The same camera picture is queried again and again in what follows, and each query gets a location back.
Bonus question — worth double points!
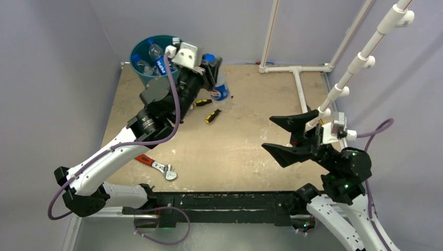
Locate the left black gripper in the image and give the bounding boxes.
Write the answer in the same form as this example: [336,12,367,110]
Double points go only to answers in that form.
[172,53,220,122]

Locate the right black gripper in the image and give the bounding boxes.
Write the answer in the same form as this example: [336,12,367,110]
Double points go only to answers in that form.
[262,108,337,172]

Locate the crushed clear bottle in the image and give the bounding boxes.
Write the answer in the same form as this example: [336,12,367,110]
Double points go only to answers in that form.
[172,37,181,46]

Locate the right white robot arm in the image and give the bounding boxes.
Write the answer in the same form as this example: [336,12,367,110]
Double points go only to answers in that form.
[263,110,397,250]

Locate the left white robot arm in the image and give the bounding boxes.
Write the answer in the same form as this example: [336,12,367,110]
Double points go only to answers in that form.
[54,54,223,217]

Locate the teal plastic bin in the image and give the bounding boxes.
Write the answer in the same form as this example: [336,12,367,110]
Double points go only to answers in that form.
[130,35,181,86]

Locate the yellow black pliers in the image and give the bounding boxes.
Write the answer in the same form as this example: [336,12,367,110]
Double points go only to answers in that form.
[193,96,234,124]

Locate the silver adjustable wrench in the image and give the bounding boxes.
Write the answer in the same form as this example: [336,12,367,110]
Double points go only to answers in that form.
[135,154,178,181]

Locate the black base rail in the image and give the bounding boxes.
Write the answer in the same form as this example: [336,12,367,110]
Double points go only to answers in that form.
[123,191,317,232]

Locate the white PVC pipe frame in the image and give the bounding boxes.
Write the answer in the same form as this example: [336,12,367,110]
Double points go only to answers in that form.
[259,1,415,128]

